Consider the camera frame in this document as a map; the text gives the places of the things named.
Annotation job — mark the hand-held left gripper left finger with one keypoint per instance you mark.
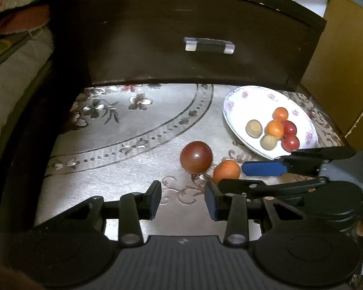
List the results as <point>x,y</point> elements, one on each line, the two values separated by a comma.
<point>156,200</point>

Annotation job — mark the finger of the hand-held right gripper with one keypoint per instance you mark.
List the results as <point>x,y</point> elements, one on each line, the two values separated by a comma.
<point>260,187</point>
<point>261,168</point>

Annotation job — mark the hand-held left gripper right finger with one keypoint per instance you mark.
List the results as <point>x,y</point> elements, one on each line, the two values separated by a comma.
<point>211,203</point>

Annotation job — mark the beige round fruit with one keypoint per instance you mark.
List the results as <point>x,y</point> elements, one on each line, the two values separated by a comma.
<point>254,128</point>
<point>268,142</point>

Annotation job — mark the small orange tangerine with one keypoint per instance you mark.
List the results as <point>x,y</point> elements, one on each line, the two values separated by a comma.
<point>275,128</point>
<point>280,114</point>
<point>227,171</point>

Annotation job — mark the small red tomato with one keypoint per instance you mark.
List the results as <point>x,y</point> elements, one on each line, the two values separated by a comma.
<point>290,127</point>
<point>291,143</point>

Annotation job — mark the large dark red tomato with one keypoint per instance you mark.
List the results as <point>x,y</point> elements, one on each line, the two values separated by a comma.
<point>196,157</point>

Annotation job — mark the white floral-rim plate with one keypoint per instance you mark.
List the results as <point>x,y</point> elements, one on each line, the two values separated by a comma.
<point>269,120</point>

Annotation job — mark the beige floral table mat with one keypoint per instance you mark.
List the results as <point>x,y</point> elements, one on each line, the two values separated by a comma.
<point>115,145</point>

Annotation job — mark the yellow cardboard box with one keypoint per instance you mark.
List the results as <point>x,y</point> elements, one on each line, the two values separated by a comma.
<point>341,60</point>

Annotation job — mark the dark wooden nightstand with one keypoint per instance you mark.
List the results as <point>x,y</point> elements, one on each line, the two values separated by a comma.
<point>175,21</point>

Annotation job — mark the grey mattress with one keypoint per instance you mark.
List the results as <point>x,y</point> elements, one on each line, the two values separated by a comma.
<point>15,75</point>

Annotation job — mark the folded patterned quilts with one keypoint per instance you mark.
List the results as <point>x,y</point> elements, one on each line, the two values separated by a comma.
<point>12,9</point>

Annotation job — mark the dark bed frame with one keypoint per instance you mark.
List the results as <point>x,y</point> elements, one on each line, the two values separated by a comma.
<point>33,145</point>

